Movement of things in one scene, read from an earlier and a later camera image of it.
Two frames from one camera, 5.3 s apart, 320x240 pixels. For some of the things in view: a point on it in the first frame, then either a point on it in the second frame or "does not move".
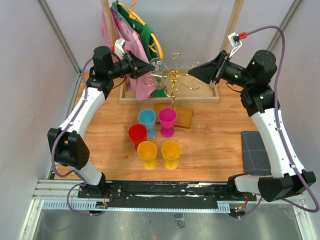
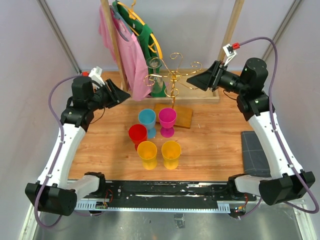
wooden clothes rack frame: x=186 y=86 does not move
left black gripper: x=137 y=66 → x=116 y=93
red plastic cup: x=137 y=133 does not move
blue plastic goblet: x=147 y=117 does not move
